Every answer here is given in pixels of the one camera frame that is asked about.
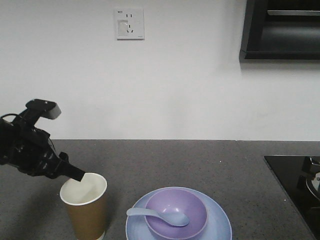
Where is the light blue round plate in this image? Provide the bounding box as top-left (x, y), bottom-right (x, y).
top-left (125, 186), bottom-right (232, 240)

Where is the black range hood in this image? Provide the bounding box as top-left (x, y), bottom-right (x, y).
top-left (239, 0), bottom-right (320, 62)

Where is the black gas stove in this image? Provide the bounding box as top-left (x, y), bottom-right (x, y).
top-left (264, 155), bottom-right (320, 240)

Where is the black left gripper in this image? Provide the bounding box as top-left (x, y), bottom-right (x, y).
top-left (0, 114), bottom-right (86, 181)

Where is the light blue plastic spoon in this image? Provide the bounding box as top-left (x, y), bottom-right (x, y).
top-left (126, 207), bottom-right (190, 227)

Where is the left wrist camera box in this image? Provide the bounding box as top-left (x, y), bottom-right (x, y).
top-left (25, 99), bottom-right (62, 120)

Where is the brown paper cup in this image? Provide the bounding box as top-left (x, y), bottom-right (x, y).
top-left (59, 172), bottom-right (108, 240)

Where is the white wall socket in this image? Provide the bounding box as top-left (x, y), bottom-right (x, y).
top-left (113, 8), bottom-right (145, 40)

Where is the purple plastic bowl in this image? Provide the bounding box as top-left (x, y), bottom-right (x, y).
top-left (145, 188), bottom-right (208, 240)

